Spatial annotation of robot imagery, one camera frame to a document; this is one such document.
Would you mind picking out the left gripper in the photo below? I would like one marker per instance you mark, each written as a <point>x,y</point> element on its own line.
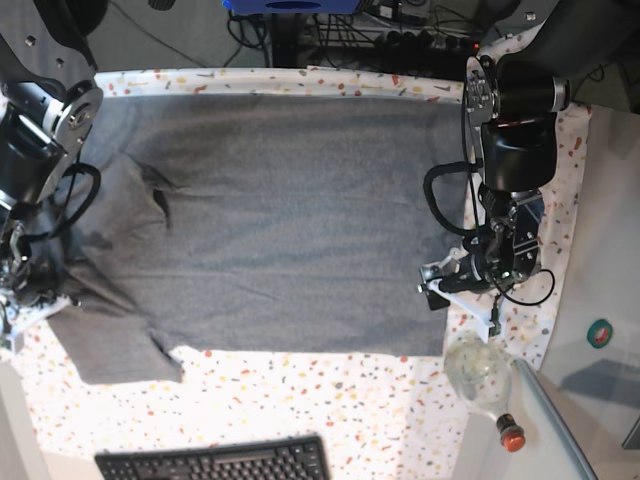
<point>439,282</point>

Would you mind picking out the grey t-shirt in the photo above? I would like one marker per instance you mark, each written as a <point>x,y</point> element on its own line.
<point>253,223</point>

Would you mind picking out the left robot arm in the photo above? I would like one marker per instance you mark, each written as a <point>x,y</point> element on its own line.
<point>508,129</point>

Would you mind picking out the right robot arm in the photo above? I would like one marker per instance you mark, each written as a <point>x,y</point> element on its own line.
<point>49,101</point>

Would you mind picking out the clear bottle with red cap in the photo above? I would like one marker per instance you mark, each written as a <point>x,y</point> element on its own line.
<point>480,376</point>

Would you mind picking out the green tape roll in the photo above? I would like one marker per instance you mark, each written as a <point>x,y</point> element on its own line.
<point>599,333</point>

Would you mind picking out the black keyboard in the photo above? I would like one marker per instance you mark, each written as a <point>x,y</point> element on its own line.
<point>295,458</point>

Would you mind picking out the blue box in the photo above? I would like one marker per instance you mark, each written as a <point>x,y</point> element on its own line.
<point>248,7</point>

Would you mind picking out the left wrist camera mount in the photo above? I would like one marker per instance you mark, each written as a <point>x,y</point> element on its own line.
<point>489,320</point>

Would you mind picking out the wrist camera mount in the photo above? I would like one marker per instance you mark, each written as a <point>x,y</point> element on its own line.
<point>16,319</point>
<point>489,320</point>

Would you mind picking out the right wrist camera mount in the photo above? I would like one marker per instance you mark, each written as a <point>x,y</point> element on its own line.
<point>16,319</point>

